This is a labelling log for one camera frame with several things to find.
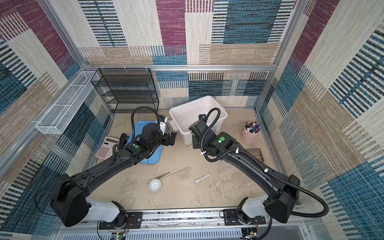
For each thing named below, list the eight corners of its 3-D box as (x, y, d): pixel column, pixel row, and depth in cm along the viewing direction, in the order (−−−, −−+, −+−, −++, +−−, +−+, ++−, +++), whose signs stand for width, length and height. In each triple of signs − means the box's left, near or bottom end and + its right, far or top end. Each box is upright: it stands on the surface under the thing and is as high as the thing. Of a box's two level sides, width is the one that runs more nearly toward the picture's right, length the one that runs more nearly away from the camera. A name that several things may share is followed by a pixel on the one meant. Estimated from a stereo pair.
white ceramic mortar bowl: (149, 191, 84) (148, 189, 82) (150, 180, 88) (149, 179, 86) (160, 191, 84) (159, 189, 82) (162, 180, 88) (161, 179, 86)
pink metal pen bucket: (242, 143, 104) (247, 131, 93) (239, 134, 108) (244, 121, 98) (255, 143, 104) (262, 131, 93) (252, 134, 108) (258, 121, 98)
